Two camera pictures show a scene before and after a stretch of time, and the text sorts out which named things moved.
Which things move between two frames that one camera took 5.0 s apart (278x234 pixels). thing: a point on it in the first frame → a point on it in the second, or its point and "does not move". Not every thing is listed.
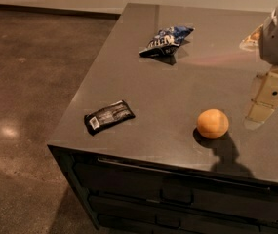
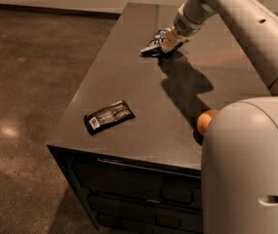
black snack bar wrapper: (106, 117) does not move
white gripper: (277, 41) → (187, 26)
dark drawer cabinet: (122, 195) does not move
